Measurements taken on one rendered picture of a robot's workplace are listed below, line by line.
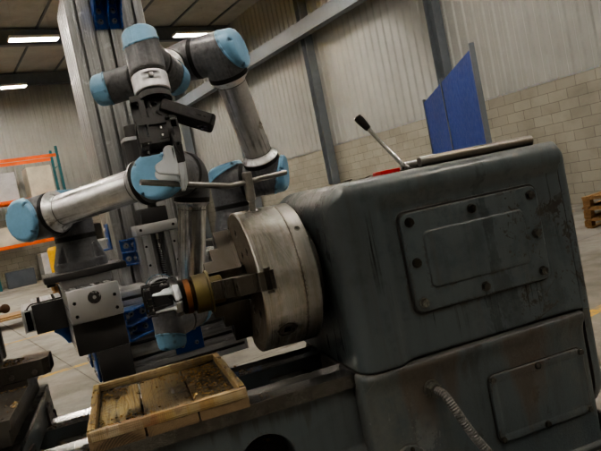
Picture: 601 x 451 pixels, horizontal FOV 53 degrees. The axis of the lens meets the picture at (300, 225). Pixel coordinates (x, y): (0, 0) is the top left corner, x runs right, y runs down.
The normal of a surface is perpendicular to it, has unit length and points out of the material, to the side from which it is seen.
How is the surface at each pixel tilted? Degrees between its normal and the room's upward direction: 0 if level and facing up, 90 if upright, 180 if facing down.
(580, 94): 90
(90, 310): 90
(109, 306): 90
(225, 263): 55
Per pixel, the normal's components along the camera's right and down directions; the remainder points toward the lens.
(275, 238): 0.12, -0.58
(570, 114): -0.82, 0.19
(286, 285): 0.30, 0.04
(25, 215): -0.43, 0.15
